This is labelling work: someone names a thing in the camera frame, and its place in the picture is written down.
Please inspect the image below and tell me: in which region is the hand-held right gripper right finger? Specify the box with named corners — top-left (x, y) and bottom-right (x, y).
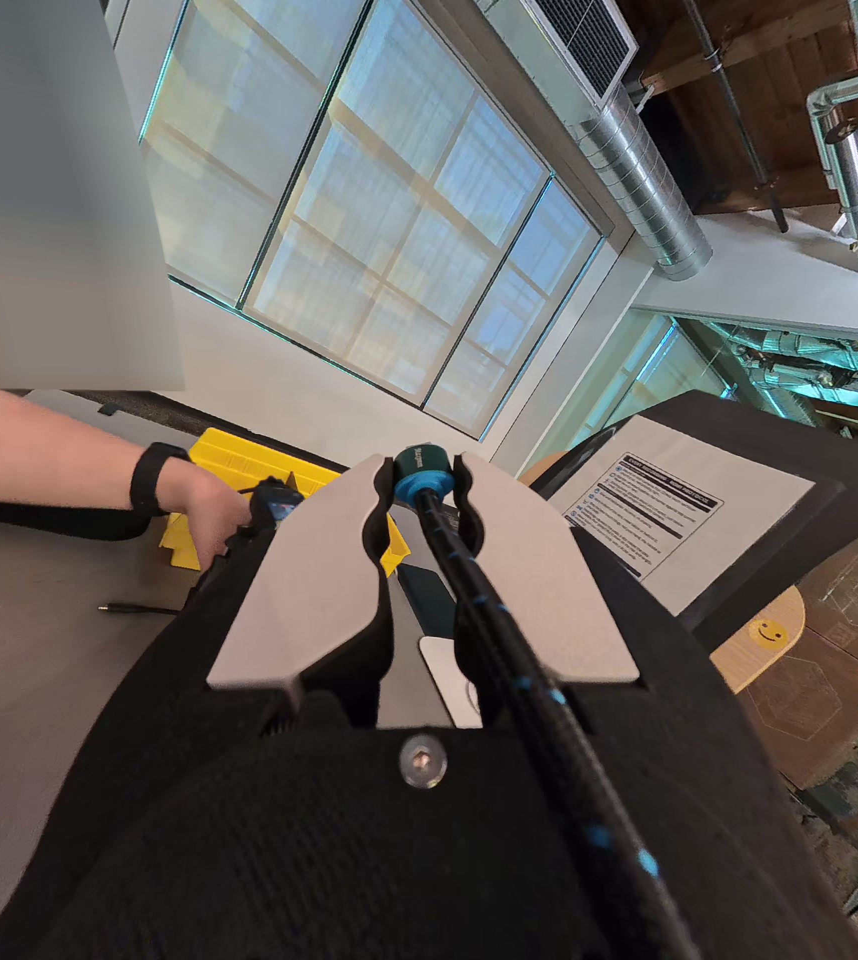
top-left (451, 451), bottom-right (641, 726)

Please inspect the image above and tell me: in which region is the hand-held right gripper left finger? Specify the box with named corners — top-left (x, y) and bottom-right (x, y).
top-left (206, 453), bottom-right (395, 726)

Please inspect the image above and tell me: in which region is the black braided hdmi cable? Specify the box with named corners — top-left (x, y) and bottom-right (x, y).
top-left (393, 441), bottom-right (700, 960)

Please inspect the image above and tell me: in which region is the person's left forearm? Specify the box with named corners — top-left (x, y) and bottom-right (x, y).
top-left (0, 390), bottom-right (146, 519)

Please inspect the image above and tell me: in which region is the person's left hand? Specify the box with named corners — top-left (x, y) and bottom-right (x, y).
top-left (165, 471), bottom-right (254, 573)

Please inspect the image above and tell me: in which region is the yellow plastic bin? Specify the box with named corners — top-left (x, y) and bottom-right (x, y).
top-left (159, 427), bottom-right (412, 573)

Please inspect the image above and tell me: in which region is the black wristband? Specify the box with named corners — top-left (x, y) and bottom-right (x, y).
top-left (129, 442), bottom-right (192, 518)

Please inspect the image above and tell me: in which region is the black framed instruction sign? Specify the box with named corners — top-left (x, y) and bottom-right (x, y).
top-left (530, 390), bottom-right (858, 655)

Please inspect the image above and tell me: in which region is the wooden board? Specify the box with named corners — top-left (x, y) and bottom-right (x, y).
top-left (709, 585), bottom-right (807, 696)

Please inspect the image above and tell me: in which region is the cardboard box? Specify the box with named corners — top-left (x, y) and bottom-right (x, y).
top-left (735, 517), bottom-right (858, 790)

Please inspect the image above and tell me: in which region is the large window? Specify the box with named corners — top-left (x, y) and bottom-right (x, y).
top-left (136, 0), bottom-right (607, 442)

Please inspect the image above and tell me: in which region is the black ceiling pipe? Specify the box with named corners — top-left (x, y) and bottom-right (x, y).
top-left (686, 0), bottom-right (790, 234)

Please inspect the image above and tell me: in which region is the ceiling air vent grille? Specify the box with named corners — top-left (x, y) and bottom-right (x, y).
top-left (522, 0), bottom-right (640, 111)

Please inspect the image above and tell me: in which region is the round metal duct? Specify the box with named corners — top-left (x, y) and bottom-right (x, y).
top-left (575, 86), bottom-right (714, 283)

